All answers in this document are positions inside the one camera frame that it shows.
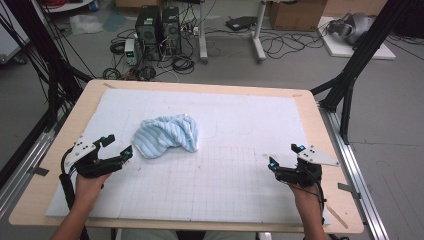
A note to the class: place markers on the large black computer tower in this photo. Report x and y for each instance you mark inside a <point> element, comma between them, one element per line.
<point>148,31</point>

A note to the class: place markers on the white power supply box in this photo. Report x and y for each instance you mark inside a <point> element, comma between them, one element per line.
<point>130,51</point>

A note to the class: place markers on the thin wooden strip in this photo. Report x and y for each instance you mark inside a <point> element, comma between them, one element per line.
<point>336,216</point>

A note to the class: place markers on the person's left hand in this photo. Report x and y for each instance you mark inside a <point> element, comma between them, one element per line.
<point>87,190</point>

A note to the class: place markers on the light blue striped towel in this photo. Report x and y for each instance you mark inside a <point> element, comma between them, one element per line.
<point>166,135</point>

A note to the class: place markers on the black tape piece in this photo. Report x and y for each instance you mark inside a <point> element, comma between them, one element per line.
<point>40,171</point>

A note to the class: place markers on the flat black box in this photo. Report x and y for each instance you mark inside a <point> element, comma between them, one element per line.
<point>240,22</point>

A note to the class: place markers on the white floor board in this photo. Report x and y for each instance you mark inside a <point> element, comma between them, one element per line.
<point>340,50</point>

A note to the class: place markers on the brown cardboard box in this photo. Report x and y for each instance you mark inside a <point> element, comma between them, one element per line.
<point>296,15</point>

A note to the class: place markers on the clear plastic bag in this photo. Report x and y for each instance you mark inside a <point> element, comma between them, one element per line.
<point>85,24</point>

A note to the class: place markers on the person's right hand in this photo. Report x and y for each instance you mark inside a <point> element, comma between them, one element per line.
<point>308,198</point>

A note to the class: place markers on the slim black computer tower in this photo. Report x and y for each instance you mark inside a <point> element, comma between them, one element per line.
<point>171,30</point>

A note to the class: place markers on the aluminium rail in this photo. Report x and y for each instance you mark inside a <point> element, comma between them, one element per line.
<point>360,186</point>
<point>23,166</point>

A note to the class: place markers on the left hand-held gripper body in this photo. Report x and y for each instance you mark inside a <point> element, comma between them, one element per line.
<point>96,166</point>

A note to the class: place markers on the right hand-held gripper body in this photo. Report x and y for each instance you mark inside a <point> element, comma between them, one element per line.
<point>300,175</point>

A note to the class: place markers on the white foam mat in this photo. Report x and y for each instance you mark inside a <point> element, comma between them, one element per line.
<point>233,116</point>

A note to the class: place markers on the black metal frame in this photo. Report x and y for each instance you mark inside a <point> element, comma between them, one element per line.
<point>36,43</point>
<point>363,50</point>

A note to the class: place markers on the white desk leg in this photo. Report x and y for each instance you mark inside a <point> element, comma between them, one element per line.
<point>258,33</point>
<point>202,33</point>

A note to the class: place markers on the grey rounded device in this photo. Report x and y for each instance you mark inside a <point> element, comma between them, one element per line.
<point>353,26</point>

